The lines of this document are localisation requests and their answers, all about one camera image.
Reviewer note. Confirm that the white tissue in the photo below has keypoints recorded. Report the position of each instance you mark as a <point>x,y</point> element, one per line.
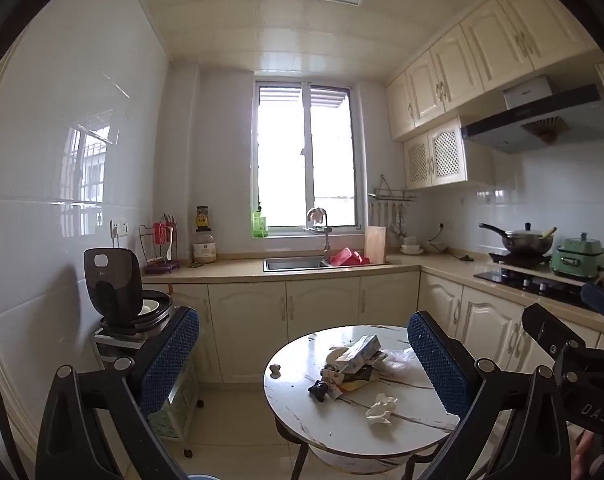
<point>381,407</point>

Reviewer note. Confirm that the pink rag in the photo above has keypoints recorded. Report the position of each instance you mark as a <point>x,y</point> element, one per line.
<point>316,215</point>

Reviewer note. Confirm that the white wall outlet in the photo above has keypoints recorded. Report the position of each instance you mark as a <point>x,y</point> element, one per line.
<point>118,227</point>

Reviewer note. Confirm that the blue trash bin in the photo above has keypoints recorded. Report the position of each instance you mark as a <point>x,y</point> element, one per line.
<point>196,477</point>

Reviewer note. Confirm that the person's right hand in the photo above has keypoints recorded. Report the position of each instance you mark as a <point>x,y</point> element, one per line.
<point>584,455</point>

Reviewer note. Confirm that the black rice cooker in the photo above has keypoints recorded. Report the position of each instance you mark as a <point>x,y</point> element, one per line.
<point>112,285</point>

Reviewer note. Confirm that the stack of white bowls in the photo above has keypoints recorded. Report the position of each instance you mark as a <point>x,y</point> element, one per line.
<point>411,246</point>

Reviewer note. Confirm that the steel sink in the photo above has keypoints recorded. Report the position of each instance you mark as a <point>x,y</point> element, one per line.
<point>292,263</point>

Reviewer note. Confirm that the dark bottle yellow label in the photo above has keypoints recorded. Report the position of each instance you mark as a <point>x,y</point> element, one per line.
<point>202,219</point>

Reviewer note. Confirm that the clear plastic bag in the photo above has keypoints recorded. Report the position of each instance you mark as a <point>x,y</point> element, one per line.
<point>401,362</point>

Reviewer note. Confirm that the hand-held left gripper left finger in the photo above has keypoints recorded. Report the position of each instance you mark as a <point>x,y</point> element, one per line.
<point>168,355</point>

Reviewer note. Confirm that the small black object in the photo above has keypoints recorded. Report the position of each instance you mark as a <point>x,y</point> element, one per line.
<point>319,390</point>

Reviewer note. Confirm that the grey range hood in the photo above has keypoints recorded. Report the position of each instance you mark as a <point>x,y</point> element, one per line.
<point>556,110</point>

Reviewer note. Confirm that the white rice spoon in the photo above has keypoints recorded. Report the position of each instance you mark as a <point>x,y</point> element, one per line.
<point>170,245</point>

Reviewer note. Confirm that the brown lump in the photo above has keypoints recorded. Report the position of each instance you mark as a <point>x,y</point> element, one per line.
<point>275,370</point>

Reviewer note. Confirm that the green plastic bottle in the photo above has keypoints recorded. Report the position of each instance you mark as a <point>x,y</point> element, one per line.
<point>260,225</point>

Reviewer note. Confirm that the cream wall cabinets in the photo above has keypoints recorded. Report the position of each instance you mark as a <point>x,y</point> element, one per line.
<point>481,45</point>

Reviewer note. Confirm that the round marble table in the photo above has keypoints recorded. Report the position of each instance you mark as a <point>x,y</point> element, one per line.
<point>322,425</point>

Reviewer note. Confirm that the green electric pot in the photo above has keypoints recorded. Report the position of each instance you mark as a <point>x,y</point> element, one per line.
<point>579,260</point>

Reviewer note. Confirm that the metal faucet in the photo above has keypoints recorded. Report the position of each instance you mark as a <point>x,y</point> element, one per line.
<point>326,242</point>

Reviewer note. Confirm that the dark silver wrapper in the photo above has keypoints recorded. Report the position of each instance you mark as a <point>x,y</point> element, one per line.
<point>364,372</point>

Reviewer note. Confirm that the large pale jar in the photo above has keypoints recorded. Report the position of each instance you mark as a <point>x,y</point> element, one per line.
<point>204,250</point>

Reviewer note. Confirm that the red kitchen tool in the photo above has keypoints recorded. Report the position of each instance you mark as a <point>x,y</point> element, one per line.
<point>160,232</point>

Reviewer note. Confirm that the row of hanging kitchen utensils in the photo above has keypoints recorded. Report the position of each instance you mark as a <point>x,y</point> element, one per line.
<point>389,217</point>

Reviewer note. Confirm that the cream lattice door cabinet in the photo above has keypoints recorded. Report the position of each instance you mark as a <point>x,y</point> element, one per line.
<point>444,152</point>

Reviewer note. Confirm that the wooden cutting board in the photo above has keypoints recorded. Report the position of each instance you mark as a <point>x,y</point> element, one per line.
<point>375,245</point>

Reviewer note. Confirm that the white framed window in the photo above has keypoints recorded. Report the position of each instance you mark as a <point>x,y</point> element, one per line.
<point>282,160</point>

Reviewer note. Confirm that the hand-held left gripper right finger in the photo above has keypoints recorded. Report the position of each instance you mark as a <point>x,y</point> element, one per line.
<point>439,365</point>

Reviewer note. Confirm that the red plastic basin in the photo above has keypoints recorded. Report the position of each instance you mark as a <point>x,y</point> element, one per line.
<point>349,258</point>

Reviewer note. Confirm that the white storage cart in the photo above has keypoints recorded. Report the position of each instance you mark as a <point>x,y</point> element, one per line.
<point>179,410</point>

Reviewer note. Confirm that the black gas cooktop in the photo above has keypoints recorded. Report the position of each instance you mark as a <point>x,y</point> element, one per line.
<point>526,282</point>

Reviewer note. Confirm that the yellow snack wrapper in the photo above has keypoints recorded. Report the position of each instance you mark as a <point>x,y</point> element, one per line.
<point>353,387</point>

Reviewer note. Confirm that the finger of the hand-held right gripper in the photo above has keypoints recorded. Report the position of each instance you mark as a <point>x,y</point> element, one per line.
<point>546,327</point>
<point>602,302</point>

